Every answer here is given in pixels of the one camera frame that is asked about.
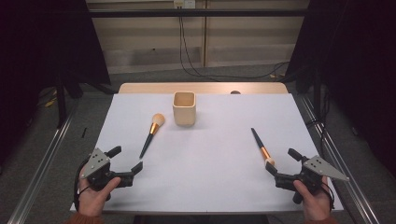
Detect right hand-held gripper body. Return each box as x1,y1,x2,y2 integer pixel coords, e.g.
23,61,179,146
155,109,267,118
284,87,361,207
275,154,350,205

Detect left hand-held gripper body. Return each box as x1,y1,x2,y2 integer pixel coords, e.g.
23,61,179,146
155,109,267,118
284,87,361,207
79,147,135,202

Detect small black makeup brush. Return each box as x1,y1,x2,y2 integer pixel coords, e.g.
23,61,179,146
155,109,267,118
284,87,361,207
250,127,276,167

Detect large round makeup brush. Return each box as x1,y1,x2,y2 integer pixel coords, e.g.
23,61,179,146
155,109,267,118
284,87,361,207
138,113,166,160

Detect beige square cup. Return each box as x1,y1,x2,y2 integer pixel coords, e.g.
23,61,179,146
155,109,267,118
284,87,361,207
172,91,197,127

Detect person's right hand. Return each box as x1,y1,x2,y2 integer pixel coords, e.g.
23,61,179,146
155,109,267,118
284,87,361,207
292,178,334,221

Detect person's left hand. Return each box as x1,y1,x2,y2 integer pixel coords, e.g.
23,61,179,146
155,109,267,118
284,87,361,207
77,177,122,217

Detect white table sheet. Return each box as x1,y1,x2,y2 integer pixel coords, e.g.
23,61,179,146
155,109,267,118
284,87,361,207
69,92,345,215

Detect black curtain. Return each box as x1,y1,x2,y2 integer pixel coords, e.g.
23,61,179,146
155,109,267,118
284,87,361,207
0,0,111,162
286,0,396,178

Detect black horizontal bar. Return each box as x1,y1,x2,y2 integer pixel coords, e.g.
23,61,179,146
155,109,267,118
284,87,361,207
88,8,309,18

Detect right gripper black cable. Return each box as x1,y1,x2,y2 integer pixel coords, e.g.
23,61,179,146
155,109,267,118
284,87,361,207
320,181,336,211

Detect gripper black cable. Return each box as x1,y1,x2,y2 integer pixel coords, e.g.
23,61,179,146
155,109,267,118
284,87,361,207
72,158,92,213
320,181,336,211

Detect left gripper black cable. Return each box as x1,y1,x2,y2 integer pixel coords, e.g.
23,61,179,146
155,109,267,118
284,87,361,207
72,158,92,213

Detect aluminium floor rail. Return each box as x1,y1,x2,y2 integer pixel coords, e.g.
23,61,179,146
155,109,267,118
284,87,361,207
7,96,80,224
298,94,381,224

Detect black floor cable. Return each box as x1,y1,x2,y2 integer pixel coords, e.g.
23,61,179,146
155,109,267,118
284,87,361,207
306,88,332,162

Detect black stand post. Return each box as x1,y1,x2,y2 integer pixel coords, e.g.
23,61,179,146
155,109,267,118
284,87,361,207
55,74,68,129
312,68,322,119

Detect black wall cable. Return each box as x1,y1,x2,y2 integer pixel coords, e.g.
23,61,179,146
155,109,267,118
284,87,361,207
177,6,290,81

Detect white wall socket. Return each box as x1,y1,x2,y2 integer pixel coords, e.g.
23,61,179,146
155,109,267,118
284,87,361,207
173,0,196,9

